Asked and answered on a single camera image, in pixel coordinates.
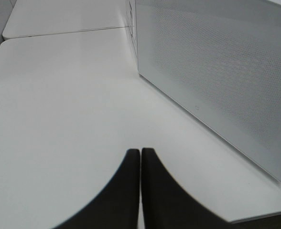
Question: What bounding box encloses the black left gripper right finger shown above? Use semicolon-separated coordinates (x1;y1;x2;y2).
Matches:
141;148;234;229

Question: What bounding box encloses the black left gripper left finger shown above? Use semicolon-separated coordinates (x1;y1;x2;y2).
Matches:
56;149;140;229

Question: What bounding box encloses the white microwave door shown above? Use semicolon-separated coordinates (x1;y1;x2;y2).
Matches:
135;0;281;182

